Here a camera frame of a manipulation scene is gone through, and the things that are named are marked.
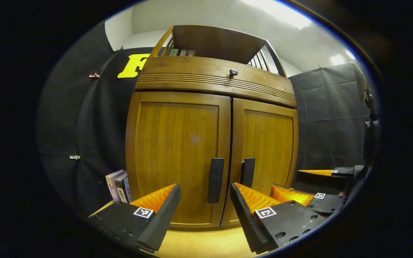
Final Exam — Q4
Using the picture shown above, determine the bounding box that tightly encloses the wooden drawer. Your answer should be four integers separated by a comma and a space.
135, 56, 297, 108

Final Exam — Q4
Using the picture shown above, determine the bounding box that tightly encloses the dark yellow-lettered book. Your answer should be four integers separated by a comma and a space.
115, 172, 129, 204

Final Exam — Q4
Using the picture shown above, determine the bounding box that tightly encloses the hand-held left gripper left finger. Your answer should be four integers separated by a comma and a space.
86, 183, 182, 253

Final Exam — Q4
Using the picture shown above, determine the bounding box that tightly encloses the dark curved stand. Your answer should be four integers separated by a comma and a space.
352, 63, 377, 120

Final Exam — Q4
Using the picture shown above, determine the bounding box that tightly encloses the black door handle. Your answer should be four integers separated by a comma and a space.
208, 158, 225, 204
240, 158, 256, 188

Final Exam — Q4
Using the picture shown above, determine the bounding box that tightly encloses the blue book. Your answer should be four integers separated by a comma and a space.
123, 176, 134, 203

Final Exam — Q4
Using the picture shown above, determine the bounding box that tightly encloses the wooden cabinet door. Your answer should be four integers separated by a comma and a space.
221, 97, 299, 227
126, 91, 232, 229

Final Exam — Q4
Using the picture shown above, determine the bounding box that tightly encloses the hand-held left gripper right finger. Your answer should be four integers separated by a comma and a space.
230, 182, 327, 255

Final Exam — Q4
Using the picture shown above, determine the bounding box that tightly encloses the wooden railed cabinet rack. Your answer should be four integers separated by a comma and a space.
149, 25, 288, 77

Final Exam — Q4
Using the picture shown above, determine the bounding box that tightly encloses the wooden double-door shoe cabinet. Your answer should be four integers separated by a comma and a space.
125, 25, 299, 230

